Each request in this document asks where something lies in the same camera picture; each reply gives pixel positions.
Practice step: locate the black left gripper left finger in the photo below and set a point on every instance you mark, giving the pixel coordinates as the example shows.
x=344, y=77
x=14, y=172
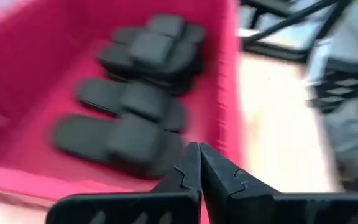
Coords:
x=135, y=208

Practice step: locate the black metal frame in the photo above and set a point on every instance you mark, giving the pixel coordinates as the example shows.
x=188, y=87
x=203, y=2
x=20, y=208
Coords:
x=272, y=49

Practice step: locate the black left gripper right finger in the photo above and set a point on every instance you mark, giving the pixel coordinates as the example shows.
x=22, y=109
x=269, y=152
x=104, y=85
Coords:
x=275, y=210

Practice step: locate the red ribbed plastic bin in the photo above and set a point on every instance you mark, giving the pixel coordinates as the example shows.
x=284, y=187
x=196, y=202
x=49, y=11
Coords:
x=26, y=62

